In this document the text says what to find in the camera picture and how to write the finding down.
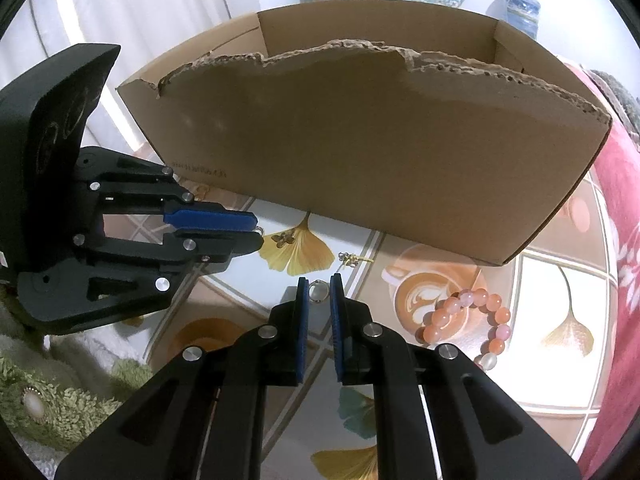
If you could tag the ginkgo leaf print table cover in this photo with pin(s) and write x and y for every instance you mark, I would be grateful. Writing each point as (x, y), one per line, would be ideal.
(450, 410)

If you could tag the green shaggy mat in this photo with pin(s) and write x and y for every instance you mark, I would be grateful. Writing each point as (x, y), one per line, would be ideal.
(75, 410)

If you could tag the white curtain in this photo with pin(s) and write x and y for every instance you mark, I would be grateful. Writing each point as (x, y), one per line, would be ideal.
(150, 20)

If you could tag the brown cardboard box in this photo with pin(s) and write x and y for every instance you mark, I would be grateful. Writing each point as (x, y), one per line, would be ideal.
(375, 150)

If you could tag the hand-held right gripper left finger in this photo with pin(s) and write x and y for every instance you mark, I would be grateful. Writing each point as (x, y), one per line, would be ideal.
(302, 330)

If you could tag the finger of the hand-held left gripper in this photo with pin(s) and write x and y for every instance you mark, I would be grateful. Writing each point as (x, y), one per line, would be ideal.
(338, 330)
(302, 330)

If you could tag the gold earring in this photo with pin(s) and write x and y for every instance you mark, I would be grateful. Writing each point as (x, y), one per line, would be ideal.
(356, 259)

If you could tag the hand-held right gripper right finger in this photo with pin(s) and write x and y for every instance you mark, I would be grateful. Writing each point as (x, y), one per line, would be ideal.
(338, 330)

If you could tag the pearl brooch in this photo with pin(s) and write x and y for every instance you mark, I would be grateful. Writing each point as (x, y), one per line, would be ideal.
(34, 403)

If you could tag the pink blanket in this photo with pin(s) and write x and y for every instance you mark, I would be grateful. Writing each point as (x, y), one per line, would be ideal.
(622, 260)

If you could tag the butterfly shaped earring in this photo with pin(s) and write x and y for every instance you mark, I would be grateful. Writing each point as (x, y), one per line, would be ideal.
(283, 240)

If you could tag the grey cloth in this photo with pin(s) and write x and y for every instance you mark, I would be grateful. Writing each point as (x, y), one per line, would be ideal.
(617, 97)

